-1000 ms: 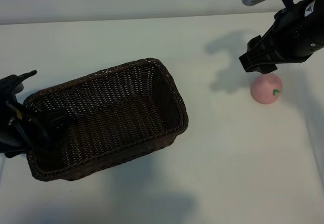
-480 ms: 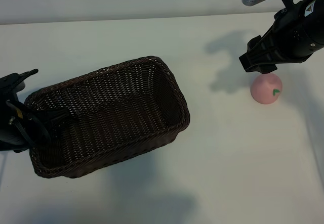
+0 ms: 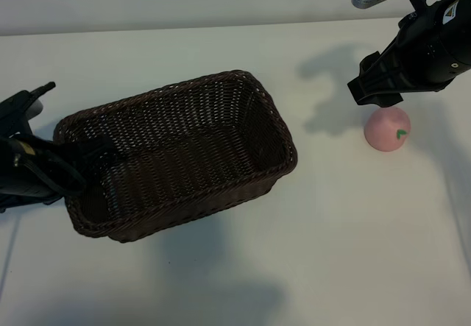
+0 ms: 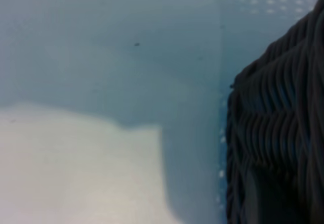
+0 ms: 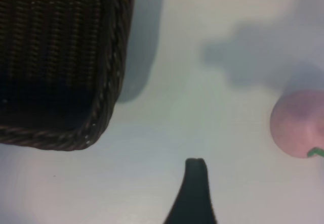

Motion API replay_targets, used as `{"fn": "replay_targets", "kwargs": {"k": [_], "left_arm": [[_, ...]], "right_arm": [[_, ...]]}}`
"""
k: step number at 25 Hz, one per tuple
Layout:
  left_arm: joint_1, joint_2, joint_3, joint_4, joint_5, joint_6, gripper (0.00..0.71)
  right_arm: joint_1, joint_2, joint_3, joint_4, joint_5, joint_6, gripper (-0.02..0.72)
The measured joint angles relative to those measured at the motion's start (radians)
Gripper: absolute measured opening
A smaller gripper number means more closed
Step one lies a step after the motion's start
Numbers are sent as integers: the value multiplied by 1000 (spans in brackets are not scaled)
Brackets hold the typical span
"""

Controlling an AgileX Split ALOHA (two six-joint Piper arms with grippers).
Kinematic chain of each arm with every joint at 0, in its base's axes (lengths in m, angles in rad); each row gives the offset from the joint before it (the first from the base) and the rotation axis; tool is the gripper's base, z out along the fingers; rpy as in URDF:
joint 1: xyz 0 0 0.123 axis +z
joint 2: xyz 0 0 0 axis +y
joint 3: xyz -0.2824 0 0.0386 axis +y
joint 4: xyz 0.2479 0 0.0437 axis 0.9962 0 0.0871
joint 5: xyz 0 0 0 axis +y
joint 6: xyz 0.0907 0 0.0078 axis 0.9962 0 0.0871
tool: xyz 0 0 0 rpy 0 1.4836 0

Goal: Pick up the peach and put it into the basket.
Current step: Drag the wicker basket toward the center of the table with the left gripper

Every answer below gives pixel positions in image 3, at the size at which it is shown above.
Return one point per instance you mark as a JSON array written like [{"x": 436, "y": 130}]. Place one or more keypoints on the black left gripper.
[{"x": 33, "y": 171}]

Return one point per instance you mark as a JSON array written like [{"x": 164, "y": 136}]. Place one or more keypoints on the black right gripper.
[{"x": 434, "y": 50}]

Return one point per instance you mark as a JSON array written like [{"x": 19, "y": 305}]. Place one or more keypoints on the pink peach with green leaf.
[{"x": 384, "y": 131}]

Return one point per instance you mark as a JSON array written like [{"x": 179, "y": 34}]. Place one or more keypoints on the dark brown wicker basket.
[{"x": 184, "y": 138}]

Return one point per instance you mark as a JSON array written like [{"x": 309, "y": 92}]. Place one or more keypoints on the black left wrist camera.
[{"x": 18, "y": 109}]

